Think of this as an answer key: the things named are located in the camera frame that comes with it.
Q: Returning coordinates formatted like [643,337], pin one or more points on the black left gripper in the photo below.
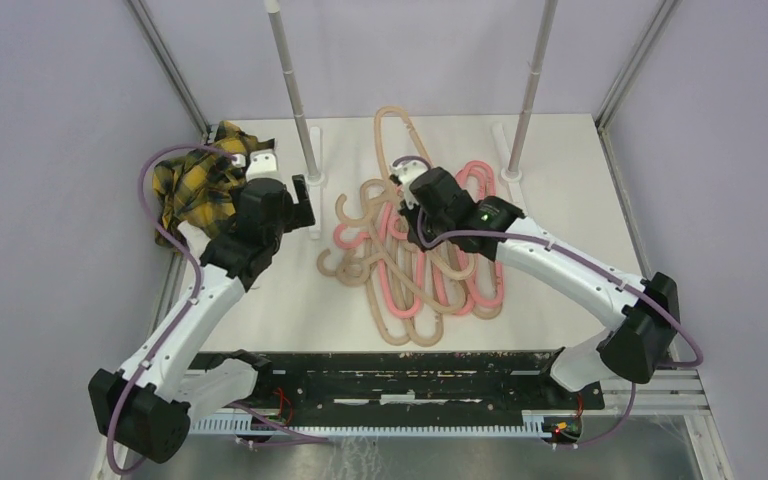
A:
[299,214]

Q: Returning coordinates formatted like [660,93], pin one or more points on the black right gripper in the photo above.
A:
[418,207]

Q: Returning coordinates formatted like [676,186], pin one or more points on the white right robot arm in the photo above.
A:
[639,316]

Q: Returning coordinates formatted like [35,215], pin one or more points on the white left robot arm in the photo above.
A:
[150,402]

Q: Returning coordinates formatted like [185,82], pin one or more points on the left white rack foot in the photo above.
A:
[315,185]

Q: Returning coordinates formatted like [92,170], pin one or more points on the pink hanger right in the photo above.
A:
[481,292]

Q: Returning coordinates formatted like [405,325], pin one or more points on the pink hanger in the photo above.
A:
[377,256]
[481,292]

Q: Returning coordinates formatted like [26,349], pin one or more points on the pink hanger left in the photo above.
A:
[377,256]

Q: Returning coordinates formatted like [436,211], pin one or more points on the beige hanger with left hook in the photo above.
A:
[392,330]

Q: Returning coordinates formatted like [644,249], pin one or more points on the yellow plaid shirt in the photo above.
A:
[196,187]

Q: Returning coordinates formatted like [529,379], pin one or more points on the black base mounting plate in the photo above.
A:
[413,389]

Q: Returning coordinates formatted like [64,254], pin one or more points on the left grey rack pole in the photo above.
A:
[273,10]

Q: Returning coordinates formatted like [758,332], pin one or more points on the grey rack pole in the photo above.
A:
[512,170]
[273,10]

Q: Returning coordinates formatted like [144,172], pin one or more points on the right grey rack pole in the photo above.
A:
[512,170]

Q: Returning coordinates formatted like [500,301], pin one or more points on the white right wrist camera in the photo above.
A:
[404,175]

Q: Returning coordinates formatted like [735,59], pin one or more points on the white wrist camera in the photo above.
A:
[404,175]
[261,164]

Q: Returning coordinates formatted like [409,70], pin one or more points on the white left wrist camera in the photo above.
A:
[261,164]

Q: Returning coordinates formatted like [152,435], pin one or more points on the white slotted cable duct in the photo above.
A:
[234,422]

